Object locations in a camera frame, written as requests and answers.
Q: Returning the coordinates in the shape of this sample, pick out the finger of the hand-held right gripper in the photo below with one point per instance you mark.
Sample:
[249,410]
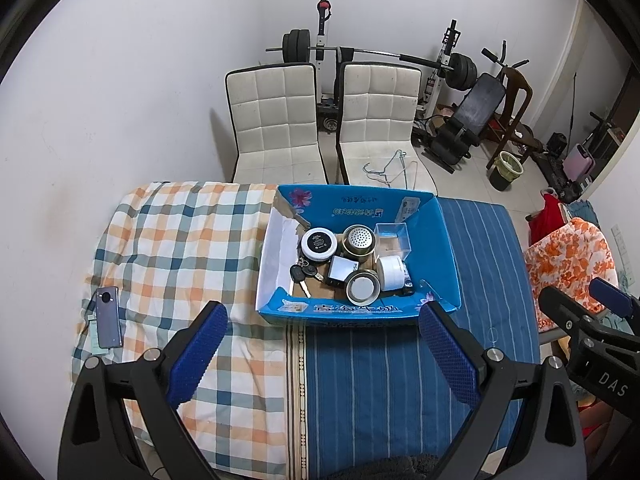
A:
[612,296]
[565,310]

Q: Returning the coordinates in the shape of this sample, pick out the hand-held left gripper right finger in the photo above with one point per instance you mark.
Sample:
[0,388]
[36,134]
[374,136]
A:
[447,355]

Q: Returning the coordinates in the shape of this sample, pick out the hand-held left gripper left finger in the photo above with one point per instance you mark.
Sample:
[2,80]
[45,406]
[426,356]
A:
[200,350]

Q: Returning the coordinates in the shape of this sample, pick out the white jar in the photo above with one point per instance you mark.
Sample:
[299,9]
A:
[392,272]

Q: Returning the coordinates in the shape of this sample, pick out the blue cardboard box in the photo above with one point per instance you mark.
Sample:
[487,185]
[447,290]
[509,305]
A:
[350,311]

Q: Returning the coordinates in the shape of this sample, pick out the grey power adapter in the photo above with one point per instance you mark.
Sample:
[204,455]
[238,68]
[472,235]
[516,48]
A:
[341,270]

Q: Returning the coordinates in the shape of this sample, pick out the white compact with black label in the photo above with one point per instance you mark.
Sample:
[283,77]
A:
[318,244]

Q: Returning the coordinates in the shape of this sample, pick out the orange floral blanket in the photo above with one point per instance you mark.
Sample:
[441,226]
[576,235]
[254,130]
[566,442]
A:
[565,260]

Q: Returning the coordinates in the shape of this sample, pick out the blue striped sheet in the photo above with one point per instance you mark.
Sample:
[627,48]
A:
[380,375]

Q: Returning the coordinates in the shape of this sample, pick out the red cloth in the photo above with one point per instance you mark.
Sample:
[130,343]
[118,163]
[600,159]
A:
[547,220]

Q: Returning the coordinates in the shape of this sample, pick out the grey smartphone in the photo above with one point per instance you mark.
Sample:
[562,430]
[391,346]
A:
[108,317]

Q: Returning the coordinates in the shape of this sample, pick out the pale green paper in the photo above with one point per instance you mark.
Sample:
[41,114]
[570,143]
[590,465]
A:
[95,345]

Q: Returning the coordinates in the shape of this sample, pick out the checked blanket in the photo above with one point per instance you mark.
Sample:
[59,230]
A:
[175,240]

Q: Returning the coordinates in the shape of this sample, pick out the clear plastic box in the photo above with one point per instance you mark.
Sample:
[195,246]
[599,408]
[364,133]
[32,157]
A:
[392,240]

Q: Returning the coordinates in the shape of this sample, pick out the car key bunch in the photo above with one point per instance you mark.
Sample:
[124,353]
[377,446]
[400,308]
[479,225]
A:
[302,274]

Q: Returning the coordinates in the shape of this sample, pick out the metal strainer cup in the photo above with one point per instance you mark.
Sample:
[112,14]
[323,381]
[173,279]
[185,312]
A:
[359,241]

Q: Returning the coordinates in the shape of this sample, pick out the black waste bin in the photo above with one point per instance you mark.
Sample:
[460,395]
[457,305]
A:
[505,172]

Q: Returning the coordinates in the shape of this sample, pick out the black weight bench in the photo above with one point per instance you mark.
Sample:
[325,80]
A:
[475,110]

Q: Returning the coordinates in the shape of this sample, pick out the wooden chair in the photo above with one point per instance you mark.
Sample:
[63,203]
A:
[517,95]

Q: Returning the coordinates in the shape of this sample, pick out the white padded chair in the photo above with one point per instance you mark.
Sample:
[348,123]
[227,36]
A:
[380,120]
[275,120]

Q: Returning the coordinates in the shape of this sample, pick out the barbell with black plates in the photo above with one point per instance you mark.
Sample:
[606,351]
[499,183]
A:
[462,74]

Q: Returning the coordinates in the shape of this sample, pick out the white barbell rack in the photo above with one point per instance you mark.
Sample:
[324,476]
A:
[325,60]

